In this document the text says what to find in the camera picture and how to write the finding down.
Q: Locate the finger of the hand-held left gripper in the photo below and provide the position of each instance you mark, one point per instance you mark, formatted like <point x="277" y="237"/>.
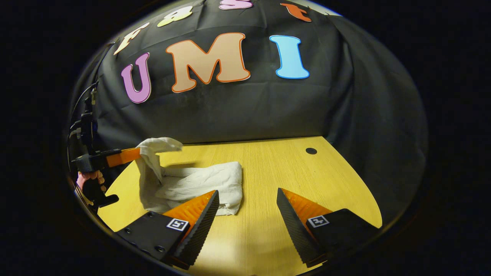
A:
<point x="122" y="157"/>

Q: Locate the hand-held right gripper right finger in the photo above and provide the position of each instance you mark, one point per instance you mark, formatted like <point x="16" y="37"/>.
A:
<point x="295" y="230"/>

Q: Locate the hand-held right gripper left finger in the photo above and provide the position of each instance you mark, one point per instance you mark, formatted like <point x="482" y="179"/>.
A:
<point x="199" y="230"/>

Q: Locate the white jeans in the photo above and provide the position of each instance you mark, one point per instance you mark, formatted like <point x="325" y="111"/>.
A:
<point x="199" y="180"/>

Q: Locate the black backdrop cloth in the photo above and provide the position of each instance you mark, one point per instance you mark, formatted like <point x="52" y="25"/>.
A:
<point x="249" y="107"/>

